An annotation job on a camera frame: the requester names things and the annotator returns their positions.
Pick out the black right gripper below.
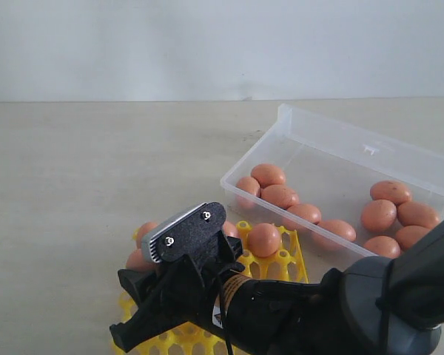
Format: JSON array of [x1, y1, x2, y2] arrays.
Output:
[[110, 231, 244, 351]]

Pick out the yellow plastic egg tray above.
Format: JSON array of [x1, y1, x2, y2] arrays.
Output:
[[110, 220, 310, 355]]

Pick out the brown egg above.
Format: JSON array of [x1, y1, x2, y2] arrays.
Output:
[[247, 223, 281, 257], [223, 221, 240, 238], [312, 219, 357, 251], [125, 248, 158, 272], [260, 184, 300, 209], [236, 176, 260, 210], [250, 163, 286, 189], [282, 203, 322, 233], [397, 201, 440, 229], [363, 235, 401, 259], [394, 226, 430, 251], [369, 180, 412, 206], [360, 199, 397, 232], [134, 221, 158, 249]]

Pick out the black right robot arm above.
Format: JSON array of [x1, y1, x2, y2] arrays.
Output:
[[110, 202, 444, 354]]

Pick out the clear plastic container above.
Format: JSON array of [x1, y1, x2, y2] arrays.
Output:
[[221, 104, 444, 264]]

